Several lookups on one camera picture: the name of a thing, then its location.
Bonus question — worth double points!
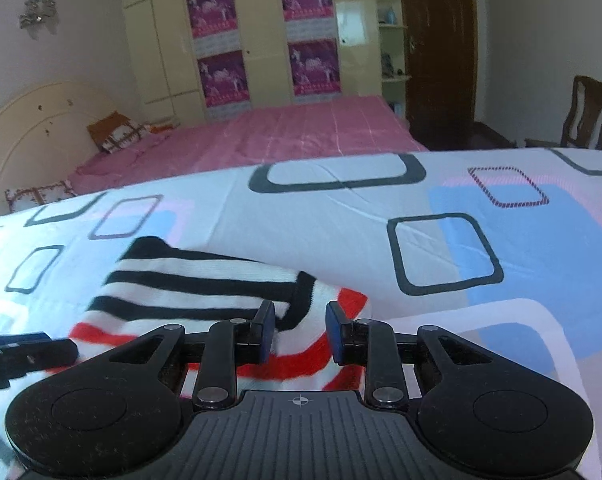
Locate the striped knit sweater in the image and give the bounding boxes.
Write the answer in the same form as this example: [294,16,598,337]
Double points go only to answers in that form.
[46,236,372,403]

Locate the brown wooden door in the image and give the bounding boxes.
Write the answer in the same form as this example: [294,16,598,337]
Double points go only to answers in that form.
[397,0,479,151]

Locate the white floral pillow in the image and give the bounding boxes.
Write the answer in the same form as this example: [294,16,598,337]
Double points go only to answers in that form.
[5,181,76,213]

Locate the orange and white books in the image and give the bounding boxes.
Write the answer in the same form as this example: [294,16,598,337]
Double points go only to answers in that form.
[148,117,182,135]

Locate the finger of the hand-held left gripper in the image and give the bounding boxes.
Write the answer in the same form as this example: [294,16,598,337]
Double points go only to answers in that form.
[0,331,80,392]

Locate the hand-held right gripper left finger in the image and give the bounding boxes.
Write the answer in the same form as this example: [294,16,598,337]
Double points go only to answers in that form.
[108,300,278,412]

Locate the cream corner shelf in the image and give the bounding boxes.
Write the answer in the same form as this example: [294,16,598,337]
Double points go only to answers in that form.
[373,0,414,126]

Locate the brown wooden chair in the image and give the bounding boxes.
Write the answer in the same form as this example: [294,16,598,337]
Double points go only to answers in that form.
[525,75,602,151]

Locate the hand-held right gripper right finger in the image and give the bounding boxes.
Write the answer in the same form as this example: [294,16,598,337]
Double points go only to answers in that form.
[327,301,494,409]

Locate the cream headboard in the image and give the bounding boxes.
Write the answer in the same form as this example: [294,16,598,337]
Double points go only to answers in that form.
[0,82,142,226]

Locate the cream wardrobe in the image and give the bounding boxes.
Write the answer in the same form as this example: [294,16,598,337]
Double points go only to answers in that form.
[117,0,382,121]

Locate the glass wall lamp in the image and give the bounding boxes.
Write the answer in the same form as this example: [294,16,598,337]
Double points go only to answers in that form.
[20,0,62,28]

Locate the pink bed sheet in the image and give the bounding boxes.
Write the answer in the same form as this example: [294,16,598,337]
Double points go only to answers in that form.
[66,94,429,196]

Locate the white sheet with square print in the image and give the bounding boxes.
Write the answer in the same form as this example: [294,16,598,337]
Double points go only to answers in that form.
[0,147,602,480]

